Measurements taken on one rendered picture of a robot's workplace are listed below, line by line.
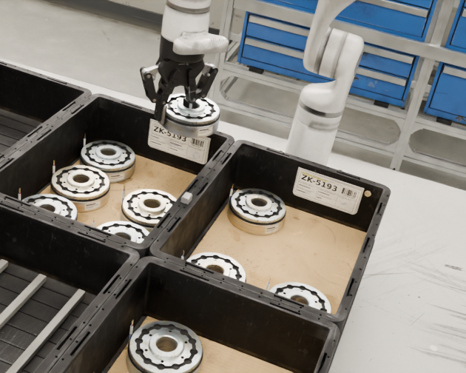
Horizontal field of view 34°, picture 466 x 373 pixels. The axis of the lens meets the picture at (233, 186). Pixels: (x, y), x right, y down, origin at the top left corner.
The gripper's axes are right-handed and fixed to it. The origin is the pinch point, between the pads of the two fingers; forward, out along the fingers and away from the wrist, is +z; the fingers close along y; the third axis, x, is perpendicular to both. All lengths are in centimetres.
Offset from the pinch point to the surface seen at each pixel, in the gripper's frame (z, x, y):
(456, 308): 30, 33, -49
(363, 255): 7.5, 36.0, -17.2
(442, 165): 87, -83, -170
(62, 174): 14.4, -6.7, 17.1
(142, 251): 8.0, 24.9, 15.1
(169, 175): 17.4, -6.0, -3.8
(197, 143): 10.4, -5.3, -8.4
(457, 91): 55, -87, -168
